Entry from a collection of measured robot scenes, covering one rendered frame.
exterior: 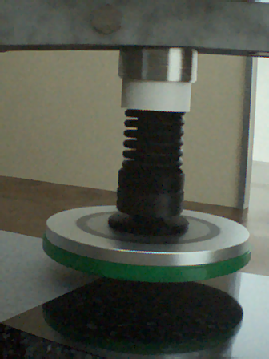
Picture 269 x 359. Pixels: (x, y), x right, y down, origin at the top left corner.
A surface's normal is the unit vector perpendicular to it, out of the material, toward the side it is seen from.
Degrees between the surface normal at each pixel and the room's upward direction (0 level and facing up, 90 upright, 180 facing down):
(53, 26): 90
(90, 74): 90
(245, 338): 0
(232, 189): 90
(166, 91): 90
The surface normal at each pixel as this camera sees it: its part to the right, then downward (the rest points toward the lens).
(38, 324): 0.06, -0.99
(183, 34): -0.02, 0.16
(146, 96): -0.30, 0.14
